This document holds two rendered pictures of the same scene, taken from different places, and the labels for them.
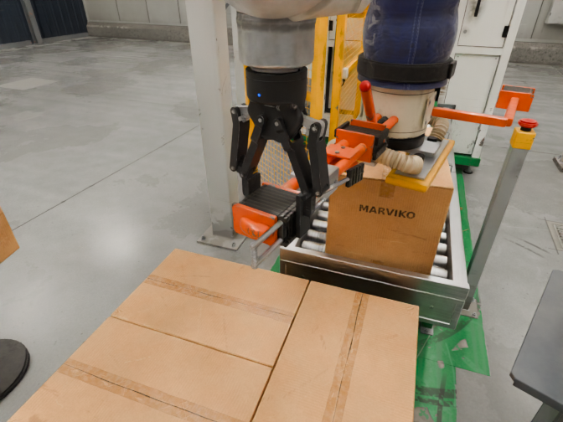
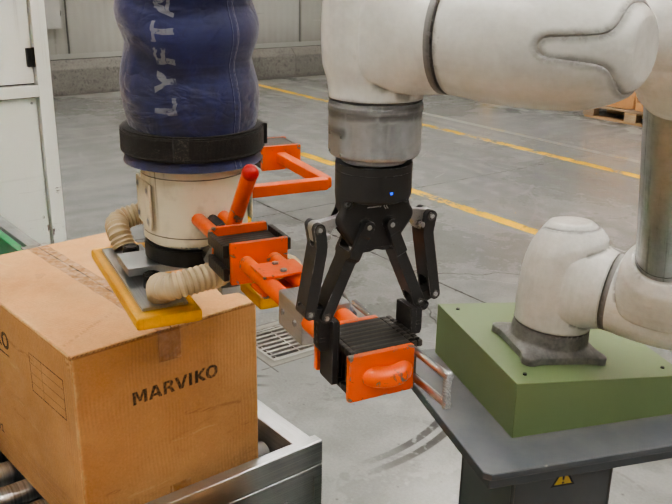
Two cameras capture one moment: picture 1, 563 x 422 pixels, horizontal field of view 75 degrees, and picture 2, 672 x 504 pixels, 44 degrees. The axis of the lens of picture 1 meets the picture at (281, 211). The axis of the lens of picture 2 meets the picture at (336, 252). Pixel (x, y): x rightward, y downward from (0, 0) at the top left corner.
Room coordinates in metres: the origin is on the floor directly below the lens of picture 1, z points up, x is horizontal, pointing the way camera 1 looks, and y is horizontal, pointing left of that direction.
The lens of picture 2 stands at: (0.08, 0.70, 1.61)
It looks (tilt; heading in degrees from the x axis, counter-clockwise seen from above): 19 degrees down; 302
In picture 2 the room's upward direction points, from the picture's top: 1 degrees clockwise
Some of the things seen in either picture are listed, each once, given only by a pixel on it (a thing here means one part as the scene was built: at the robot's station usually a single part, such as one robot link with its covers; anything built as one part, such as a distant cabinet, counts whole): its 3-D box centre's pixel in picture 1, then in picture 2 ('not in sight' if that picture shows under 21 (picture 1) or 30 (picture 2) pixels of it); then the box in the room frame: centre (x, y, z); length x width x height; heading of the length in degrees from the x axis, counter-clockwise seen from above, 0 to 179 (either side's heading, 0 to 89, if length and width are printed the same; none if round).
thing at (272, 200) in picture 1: (269, 212); (362, 356); (0.47, 0.02, 1.22); 0.08 x 0.07 x 0.05; 148
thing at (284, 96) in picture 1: (276, 104); (372, 203); (0.47, 0.01, 1.38); 0.08 x 0.07 x 0.09; 57
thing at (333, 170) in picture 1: (314, 181); (313, 313); (0.58, -0.06, 1.21); 0.07 x 0.07 x 0.04; 58
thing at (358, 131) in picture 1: (360, 140); (249, 251); (0.76, -0.17, 1.22); 0.10 x 0.08 x 0.06; 58
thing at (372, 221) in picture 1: (385, 191); (103, 366); (1.39, -0.45, 0.75); 0.60 x 0.40 x 0.40; 164
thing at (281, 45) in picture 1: (276, 41); (374, 129); (0.47, 0.01, 1.45); 0.09 x 0.09 x 0.06
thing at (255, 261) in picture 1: (317, 206); (382, 327); (0.49, -0.06, 1.22); 0.31 x 0.03 x 0.05; 148
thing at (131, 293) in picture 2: not in sight; (141, 272); (1.03, -0.22, 1.12); 0.34 x 0.10 x 0.05; 148
